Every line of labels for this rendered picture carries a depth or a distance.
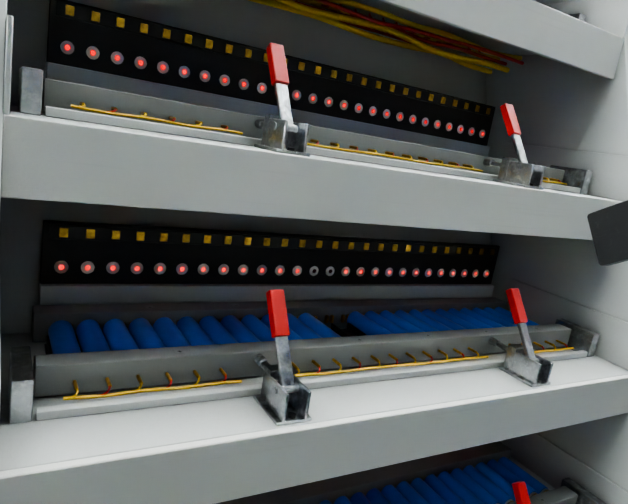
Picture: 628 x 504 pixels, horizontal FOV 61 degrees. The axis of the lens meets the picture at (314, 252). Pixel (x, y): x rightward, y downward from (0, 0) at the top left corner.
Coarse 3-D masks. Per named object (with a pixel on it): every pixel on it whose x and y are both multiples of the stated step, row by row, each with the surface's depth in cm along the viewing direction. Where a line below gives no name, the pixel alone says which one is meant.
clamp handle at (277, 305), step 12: (276, 300) 40; (276, 312) 39; (276, 324) 39; (288, 324) 39; (276, 336) 39; (276, 348) 39; (288, 348) 39; (288, 360) 39; (288, 372) 38; (288, 384) 38
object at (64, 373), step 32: (96, 352) 37; (128, 352) 38; (160, 352) 39; (192, 352) 40; (224, 352) 41; (256, 352) 42; (320, 352) 45; (352, 352) 47; (384, 352) 49; (416, 352) 51; (448, 352) 53; (480, 352) 56; (64, 384) 35; (96, 384) 36; (128, 384) 38; (160, 384) 39
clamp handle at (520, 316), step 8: (512, 288) 53; (512, 296) 53; (520, 296) 54; (512, 304) 53; (520, 304) 53; (512, 312) 53; (520, 312) 53; (520, 320) 52; (520, 328) 52; (520, 336) 52; (528, 336) 52; (528, 344) 52; (528, 352) 52
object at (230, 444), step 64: (576, 320) 64; (0, 384) 27; (192, 384) 40; (384, 384) 45; (448, 384) 48; (512, 384) 50; (576, 384) 53; (0, 448) 30; (64, 448) 30; (128, 448) 31; (192, 448) 33; (256, 448) 35; (320, 448) 38; (384, 448) 41; (448, 448) 45
